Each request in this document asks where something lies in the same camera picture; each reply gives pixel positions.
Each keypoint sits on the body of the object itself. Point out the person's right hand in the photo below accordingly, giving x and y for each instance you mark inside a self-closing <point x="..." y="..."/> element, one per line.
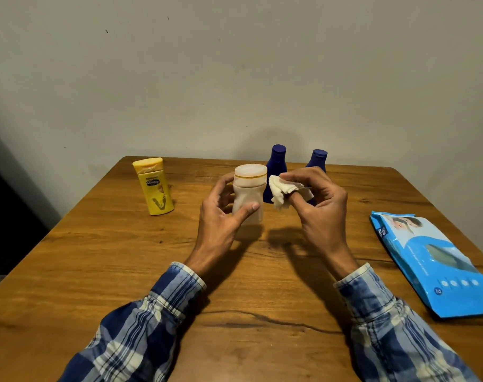
<point x="325" y="222"/>

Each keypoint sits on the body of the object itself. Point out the person's left hand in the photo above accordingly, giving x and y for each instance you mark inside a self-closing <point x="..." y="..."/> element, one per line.
<point x="215" y="230"/>

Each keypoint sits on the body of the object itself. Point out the white bottle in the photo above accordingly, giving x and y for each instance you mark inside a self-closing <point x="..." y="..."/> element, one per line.
<point x="249" y="190"/>

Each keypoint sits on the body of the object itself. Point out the white wet wipe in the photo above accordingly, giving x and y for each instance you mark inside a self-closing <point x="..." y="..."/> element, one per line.
<point x="279" y="190"/>

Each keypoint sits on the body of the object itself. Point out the dark blue bottle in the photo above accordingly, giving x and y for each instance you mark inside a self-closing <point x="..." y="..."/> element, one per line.
<point x="317" y="159"/>
<point x="276" y="163"/>

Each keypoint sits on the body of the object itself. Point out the yellow bottle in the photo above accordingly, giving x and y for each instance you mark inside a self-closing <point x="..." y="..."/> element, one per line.
<point x="153" y="190"/>

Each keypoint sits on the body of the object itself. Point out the blue wet wipes pack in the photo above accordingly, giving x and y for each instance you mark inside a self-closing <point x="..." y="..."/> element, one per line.
<point x="428" y="258"/>

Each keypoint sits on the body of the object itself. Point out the person's left forearm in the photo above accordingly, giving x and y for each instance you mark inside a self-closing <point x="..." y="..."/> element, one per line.
<point x="134" y="334"/>

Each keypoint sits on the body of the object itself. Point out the person's right forearm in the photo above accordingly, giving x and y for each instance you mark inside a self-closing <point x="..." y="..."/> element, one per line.
<point x="400" y="334"/>

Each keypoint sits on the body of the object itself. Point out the wooden table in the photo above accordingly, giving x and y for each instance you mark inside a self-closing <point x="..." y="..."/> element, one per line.
<point x="66" y="274"/>

